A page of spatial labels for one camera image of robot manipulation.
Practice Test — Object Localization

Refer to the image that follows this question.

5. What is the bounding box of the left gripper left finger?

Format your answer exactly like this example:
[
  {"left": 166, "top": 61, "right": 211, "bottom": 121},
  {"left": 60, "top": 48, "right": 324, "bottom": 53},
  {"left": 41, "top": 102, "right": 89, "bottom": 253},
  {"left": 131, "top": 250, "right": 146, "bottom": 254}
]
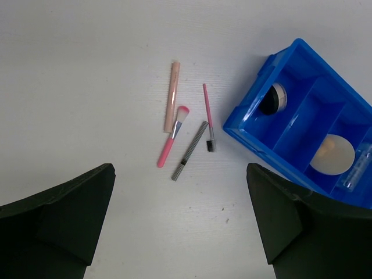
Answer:
[{"left": 1, "top": 163, "right": 115, "bottom": 278}]

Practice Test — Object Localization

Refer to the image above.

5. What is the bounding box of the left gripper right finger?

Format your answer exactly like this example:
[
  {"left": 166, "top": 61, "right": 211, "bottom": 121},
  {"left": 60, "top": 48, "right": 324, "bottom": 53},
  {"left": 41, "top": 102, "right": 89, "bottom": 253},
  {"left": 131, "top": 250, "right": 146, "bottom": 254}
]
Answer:
[{"left": 246, "top": 163, "right": 371, "bottom": 278}]

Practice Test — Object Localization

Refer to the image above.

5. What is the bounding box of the clear plastic bottle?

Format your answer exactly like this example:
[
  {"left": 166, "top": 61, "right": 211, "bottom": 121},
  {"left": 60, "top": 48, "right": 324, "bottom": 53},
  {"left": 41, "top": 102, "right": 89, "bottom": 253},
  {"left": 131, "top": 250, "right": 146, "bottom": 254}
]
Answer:
[{"left": 341, "top": 144, "right": 371, "bottom": 192}]

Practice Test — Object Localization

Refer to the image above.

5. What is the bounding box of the white round powder puff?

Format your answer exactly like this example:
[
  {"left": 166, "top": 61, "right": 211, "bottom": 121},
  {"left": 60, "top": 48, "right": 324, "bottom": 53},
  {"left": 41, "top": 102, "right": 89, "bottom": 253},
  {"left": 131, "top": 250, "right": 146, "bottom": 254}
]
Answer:
[{"left": 310, "top": 134, "right": 355, "bottom": 176}]

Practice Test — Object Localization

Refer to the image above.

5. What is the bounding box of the blue plastic organizer tray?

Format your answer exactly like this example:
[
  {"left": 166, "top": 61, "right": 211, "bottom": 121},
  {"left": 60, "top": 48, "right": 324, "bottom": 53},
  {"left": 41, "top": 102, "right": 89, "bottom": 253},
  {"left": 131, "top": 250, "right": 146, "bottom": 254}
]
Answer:
[{"left": 223, "top": 38, "right": 371, "bottom": 209}]

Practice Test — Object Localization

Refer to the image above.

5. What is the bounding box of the pink eyebrow comb brush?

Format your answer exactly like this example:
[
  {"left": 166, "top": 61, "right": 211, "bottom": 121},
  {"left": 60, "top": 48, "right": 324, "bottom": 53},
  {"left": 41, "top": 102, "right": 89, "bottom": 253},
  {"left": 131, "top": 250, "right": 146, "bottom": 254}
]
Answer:
[{"left": 203, "top": 84, "right": 216, "bottom": 152}]

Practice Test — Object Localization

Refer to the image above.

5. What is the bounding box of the black round powder jar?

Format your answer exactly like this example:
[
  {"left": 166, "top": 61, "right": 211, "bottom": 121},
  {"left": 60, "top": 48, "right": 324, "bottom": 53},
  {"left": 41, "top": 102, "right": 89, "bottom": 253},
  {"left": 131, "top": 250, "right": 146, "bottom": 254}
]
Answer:
[{"left": 259, "top": 83, "right": 288, "bottom": 116}]

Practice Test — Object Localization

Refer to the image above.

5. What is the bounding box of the beige concealer stick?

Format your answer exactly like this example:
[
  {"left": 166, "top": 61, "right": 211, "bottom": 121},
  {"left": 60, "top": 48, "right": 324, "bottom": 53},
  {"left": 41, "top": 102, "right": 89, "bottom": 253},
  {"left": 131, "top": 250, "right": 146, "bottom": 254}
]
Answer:
[{"left": 163, "top": 61, "right": 180, "bottom": 133}]

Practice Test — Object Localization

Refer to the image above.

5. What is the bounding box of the pink makeup brush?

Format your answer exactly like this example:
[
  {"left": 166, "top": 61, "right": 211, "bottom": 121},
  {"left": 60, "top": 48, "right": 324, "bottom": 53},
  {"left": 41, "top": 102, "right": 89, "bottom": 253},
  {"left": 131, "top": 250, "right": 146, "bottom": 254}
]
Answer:
[{"left": 157, "top": 106, "right": 189, "bottom": 168}]

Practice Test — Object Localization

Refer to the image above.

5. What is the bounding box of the checkered eyeliner pen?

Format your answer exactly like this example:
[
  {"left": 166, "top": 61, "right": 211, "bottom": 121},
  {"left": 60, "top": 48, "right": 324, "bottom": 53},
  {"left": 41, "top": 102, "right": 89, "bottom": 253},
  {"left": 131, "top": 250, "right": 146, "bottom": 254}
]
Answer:
[{"left": 171, "top": 121, "right": 208, "bottom": 181}]

